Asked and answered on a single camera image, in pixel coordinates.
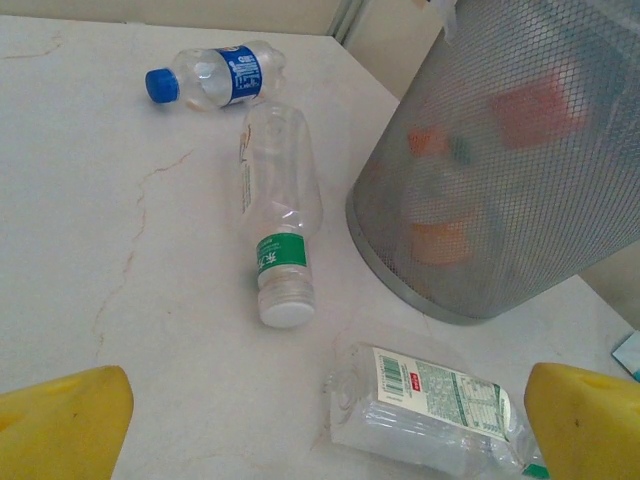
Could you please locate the grey mesh waste bin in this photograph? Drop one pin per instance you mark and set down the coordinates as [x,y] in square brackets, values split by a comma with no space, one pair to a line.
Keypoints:
[390,200]

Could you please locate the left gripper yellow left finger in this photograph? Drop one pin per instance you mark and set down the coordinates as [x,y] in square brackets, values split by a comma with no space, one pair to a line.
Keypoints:
[65,425]

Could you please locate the square clear bottle white label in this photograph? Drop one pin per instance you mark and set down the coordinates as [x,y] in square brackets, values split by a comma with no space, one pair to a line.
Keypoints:
[440,395]

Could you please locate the blue white wipes packet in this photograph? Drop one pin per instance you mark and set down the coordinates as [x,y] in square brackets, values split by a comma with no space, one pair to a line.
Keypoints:
[629,357]

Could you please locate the blue label plastic bottle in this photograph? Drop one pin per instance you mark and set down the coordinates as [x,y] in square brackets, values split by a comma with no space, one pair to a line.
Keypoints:
[240,70]

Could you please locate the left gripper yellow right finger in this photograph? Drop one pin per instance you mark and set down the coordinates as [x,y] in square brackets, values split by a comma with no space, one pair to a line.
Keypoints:
[590,430]

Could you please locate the clear bottle green neck band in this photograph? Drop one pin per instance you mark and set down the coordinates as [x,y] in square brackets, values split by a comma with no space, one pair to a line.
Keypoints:
[280,250]

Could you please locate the red label red cap bottle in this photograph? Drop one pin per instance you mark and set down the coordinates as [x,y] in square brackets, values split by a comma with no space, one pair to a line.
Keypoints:
[530,115]

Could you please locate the orange label orange cap bottle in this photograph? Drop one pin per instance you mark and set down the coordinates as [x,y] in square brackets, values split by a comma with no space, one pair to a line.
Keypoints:
[440,242]

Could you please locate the aluminium frame post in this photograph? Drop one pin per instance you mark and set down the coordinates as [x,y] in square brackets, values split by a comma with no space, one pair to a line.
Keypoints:
[351,20]

